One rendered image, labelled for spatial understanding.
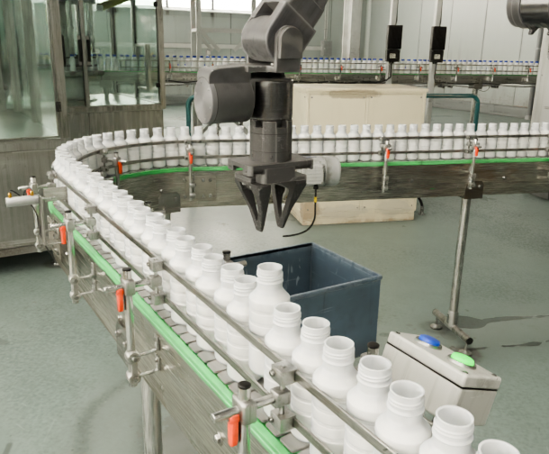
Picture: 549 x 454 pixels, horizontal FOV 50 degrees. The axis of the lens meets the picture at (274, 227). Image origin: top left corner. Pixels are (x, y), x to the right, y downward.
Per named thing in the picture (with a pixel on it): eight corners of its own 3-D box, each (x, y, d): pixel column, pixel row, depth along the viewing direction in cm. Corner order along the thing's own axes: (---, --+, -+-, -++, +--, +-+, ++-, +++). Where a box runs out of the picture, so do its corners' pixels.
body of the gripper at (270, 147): (226, 171, 81) (225, 116, 79) (289, 164, 87) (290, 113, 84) (249, 180, 76) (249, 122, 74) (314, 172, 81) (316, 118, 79)
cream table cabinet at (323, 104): (388, 203, 606) (398, 84, 571) (416, 220, 548) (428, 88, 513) (283, 207, 580) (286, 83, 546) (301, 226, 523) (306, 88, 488)
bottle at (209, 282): (208, 357, 101) (206, 265, 96) (190, 342, 106) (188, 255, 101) (237, 347, 104) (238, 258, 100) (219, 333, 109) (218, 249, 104)
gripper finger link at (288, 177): (238, 226, 85) (238, 160, 82) (280, 219, 88) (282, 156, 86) (262, 239, 79) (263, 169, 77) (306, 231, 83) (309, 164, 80)
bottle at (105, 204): (97, 252, 150) (93, 188, 145) (107, 245, 155) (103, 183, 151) (121, 254, 149) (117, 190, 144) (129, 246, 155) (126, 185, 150)
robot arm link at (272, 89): (301, 72, 76) (279, 70, 81) (254, 73, 73) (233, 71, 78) (300, 126, 78) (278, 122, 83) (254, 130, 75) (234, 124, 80)
